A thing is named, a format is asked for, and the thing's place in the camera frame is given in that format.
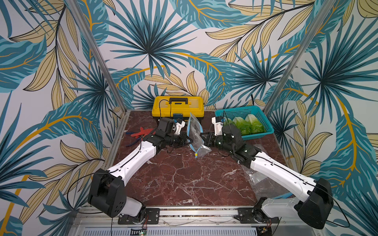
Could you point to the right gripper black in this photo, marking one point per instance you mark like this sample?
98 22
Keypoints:
210 140

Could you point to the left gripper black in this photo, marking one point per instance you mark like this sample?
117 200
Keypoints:
182 140

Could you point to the chinese cabbage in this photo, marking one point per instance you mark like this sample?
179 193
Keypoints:
244 126
227 121
256 126

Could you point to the clear zipper bag blue seal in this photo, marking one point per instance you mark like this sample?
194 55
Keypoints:
194 131

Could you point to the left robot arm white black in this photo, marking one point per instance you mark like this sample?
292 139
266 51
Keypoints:
108 188

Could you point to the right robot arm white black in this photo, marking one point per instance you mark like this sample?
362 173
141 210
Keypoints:
313 200

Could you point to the yellow black toolbox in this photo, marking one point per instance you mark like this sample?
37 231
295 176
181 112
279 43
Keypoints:
178 107

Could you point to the teal plastic basket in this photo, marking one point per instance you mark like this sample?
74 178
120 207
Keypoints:
243 112

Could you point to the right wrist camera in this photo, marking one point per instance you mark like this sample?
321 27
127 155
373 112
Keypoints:
218 125

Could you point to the blue handled tool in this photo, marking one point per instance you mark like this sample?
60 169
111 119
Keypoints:
136 136

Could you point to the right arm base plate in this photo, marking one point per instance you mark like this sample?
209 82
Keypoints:
249 215

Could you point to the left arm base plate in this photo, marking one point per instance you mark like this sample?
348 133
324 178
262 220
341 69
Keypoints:
147 215

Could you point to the front aluminium rail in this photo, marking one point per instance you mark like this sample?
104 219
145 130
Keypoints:
187 221

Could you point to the right aluminium frame post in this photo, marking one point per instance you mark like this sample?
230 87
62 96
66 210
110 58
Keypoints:
318 20

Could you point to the aluminium frame post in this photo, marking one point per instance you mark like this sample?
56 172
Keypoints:
85 29
318 20

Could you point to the left aluminium frame post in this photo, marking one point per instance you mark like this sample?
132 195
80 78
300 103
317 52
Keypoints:
85 29

